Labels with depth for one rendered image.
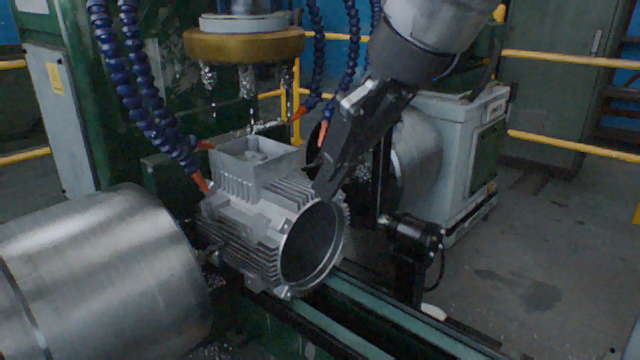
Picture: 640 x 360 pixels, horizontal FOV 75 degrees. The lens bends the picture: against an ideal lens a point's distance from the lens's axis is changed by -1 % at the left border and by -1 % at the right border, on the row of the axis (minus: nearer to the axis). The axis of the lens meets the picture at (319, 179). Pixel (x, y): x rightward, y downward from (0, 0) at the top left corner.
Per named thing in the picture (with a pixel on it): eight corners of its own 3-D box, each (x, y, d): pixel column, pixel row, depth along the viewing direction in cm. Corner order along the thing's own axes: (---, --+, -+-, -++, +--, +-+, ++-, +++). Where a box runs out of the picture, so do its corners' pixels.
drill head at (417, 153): (278, 221, 94) (273, 111, 84) (382, 167, 122) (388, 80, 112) (370, 266, 79) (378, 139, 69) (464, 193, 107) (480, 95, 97)
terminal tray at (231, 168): (210, 186, 74) (205, 148, 71) (256, 168, 81) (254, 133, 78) (254, 208, 67) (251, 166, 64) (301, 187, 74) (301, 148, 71)
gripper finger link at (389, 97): (401, 94, 41) (393, 96, 40) (351, 170, 49) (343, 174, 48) (373, 69, 43) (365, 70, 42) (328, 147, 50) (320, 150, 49)
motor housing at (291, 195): (200, 268, 78) (186, 174, 70) (276, 228, 91) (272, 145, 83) (274, 321, 66) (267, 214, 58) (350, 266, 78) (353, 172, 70)
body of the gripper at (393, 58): (414, 5, 43) (372, 78, 49) (364, 8, 37) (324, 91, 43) (471, 49, 40) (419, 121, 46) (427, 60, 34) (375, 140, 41)
